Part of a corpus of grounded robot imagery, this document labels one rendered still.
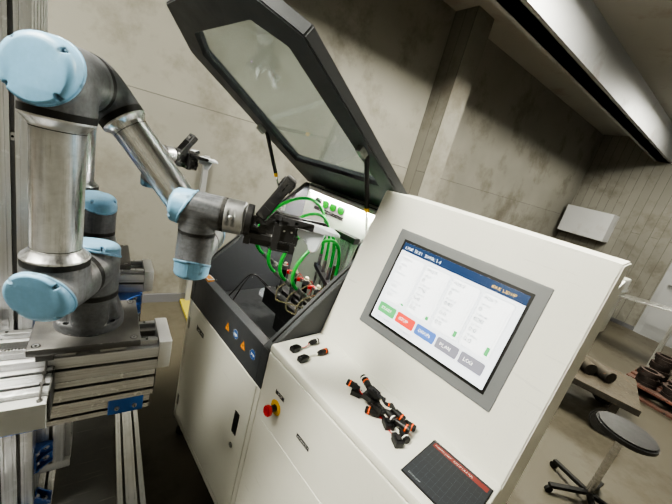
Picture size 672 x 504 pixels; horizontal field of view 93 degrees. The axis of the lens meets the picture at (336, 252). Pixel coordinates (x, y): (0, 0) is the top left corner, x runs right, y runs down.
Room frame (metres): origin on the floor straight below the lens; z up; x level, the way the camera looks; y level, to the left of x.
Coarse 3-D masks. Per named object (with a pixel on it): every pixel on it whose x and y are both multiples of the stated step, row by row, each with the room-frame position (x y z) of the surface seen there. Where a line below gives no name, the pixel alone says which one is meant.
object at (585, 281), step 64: (384, 256) 1.08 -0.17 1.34; (512, 256) 0.86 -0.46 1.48; (576, 256) 0.78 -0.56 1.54; (576, 320) 0.71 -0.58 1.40; (384, 384) 0.88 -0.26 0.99; (448, 384) 0.79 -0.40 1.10; (512, 384) 0.71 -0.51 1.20; (256, 448) 0.90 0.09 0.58; (320, 448) 0.72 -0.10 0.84; (512, 448) 0.65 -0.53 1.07
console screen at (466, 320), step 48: (432, 240) 1.01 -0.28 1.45; (384, 288) 1.02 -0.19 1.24; (432, 288) 0.93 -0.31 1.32; (480, 288) 0.86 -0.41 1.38; (528, 288) 0.80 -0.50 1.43; (384, 336) 0.95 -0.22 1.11; (432, 336) 0.87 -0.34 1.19; (480, 336) 0.80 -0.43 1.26; (528, 336) 0.74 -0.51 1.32; (480, 384) 0.74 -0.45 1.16
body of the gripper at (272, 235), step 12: (252, 204) 0.69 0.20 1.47; (252, 216) 0.67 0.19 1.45; (276, 216) 0.67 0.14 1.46; (288, 216) 0.67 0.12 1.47; (252, 228) 0.67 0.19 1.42; (264, 228) 0.68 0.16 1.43; (276, 228) 0.67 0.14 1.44; (288, 228) 0.68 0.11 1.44; (252, 240) 0.68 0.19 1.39; (264, 240) 0.67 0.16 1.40; (276, 240) 0.66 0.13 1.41; (288, 240) 0.67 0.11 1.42; (288, 252) 0.67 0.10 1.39
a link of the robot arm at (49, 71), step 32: (32, 32) 0.55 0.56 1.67; (0, 64) 0.53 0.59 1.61; (32, 64) 0.54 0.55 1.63; (64, 64) 0.55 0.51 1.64; (96, 64) 0.64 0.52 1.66; (32, 96) 0.54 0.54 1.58; (64, 96) 0.55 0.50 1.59; (96, 96) 0.62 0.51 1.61; (32, 128) 0.56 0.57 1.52; (64, 128) 0.58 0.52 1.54; (32, 160) 0.56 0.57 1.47; (64, 160) 0.58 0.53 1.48; (32, 192) 0.56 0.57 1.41; (64, 192) 0.58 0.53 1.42; (32, 224) 0.56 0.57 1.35; (64, 224) 0.58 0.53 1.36; (32, 256) 0.56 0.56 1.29; (64, 256) 0.58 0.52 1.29; (32, 288) 0.54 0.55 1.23; (64, 288) 0.56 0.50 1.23; (96, 288) 0.66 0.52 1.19
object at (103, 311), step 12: (96, 300) 0.70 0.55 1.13; (108, 300) 0.73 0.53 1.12; (72, 312) 0.68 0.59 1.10; (84, 312) 0.68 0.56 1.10; (96, 312) 0.70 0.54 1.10; (108, 312) 0.72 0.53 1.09; (120, 312) 0.76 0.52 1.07; (60, 324) 0.67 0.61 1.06; (72, 324) 0.67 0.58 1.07; (84, 324) 0.68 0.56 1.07; (96, 324) 0.69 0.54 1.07; (108, 324) 0.71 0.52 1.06; (120, 324) 0.75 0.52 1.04; (84, 336) 0.68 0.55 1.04
